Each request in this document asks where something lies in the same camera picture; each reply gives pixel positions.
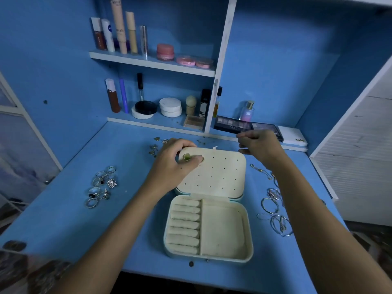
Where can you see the dark eyeshadow palette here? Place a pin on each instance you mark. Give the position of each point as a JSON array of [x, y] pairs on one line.
[[228, 124]]

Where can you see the black makeup brush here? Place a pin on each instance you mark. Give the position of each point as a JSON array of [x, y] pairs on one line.
[[140, 85]]

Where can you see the tall beige cosmetic tube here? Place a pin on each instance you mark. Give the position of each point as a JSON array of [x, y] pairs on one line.
[[119, 24]]

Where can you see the pink flat compact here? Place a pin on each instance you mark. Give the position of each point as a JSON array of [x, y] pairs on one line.
[[204, 63], [186, 60]]

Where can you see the cream jewellery box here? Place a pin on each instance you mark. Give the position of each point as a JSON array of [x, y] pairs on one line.
[[220, 232]]

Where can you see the blue cosmetic tube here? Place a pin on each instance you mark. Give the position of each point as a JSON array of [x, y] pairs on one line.
[[124, 96]]

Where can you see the brown lipstick tube white cap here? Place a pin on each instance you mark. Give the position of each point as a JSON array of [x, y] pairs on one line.
[[114, 98]]

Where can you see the beige makeup sponge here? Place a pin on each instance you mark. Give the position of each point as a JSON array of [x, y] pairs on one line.
[[191, 104]]

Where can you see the small pink perfume bottle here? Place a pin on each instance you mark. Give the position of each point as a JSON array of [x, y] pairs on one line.
[[247, 112]]

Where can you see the pile of silver rings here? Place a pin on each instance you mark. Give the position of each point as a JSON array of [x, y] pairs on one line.
[[112, 182]]

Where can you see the white framed marbled panel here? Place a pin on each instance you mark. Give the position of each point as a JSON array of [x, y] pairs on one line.
[[18, 156]]

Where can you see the white shelf unit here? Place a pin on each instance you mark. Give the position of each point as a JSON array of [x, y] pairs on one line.
[[225, 33]]

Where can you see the person's right forearm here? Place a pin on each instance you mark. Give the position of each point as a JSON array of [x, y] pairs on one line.
[[331, 235]]

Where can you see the black lettered eyeshadow palette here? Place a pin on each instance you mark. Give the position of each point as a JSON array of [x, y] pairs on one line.
[[275, 128]]

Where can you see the white bowl black inside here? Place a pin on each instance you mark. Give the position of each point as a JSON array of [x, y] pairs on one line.
[[146, 107]]

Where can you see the short beige cosmetic tube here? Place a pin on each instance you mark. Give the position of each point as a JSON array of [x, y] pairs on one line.
[[132, 33]]

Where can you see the pink round jar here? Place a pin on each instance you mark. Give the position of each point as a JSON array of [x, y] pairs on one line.
[[165, 52]]

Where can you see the white slatted cabinet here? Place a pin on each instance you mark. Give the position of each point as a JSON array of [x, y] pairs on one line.
[[361, 162]]

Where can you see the white round cream jar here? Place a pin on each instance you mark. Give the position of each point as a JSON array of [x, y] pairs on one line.
[[171, 107]]

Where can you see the person's left hand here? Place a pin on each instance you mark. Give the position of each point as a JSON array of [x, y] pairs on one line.
[[171, 168]]

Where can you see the square brown powder compact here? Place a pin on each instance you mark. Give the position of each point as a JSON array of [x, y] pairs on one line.
[[195, 121]]

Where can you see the person's right hand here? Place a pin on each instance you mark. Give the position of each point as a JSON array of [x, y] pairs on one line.
[[264, 147]]

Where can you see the white tube blue label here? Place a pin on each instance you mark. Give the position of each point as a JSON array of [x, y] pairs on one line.
[[108, 36]]

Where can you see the thin dark cosmetic bottle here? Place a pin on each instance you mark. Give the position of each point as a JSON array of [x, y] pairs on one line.
[[217, 101]]

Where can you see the green stud earring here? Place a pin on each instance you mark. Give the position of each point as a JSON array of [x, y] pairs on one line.
[[186, 157]]

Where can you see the white flat box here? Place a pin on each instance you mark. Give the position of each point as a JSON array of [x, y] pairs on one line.
[[294, 136]]

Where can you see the person's left forearm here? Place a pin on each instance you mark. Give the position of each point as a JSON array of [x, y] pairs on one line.
[[110, 248]]

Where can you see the black cosmetic bottle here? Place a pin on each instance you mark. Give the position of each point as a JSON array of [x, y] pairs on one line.
[[205, 102]]

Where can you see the pile of small earrings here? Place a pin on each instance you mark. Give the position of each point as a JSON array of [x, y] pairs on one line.
[[153, 150]]

